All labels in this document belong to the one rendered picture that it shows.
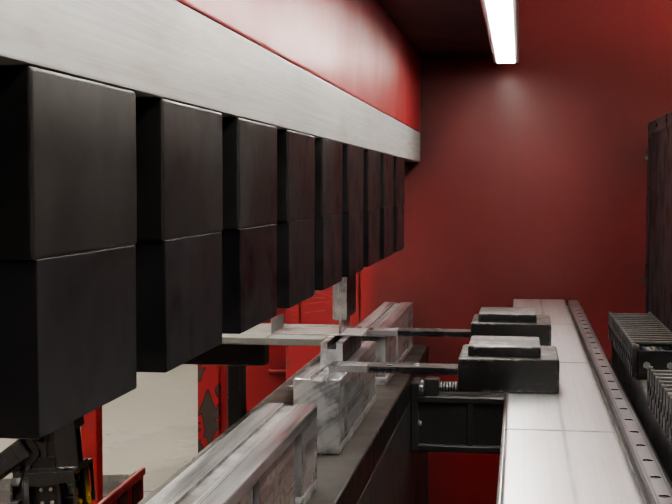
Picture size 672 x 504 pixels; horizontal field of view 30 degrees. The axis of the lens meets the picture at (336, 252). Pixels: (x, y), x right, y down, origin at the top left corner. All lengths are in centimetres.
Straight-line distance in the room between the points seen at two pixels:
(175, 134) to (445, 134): 188
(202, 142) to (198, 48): 6
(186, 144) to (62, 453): 79
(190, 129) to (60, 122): 23
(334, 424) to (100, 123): 97
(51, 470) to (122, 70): 91
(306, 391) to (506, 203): 115
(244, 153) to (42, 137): 41
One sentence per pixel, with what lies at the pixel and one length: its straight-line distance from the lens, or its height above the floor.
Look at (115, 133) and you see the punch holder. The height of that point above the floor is 124.
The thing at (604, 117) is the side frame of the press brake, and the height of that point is 135.
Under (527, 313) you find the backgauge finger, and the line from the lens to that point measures 173.
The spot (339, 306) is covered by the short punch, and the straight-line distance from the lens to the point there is 174.
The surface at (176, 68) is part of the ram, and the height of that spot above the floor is 128.
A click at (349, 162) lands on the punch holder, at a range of 154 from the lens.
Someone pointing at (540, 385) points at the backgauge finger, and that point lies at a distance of 137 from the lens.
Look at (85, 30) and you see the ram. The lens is 62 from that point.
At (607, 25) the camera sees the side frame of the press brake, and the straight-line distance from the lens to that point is 264.
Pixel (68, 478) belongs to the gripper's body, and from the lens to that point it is 151.
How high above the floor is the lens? 121
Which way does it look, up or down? 3 degrees down
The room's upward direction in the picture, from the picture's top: straight up
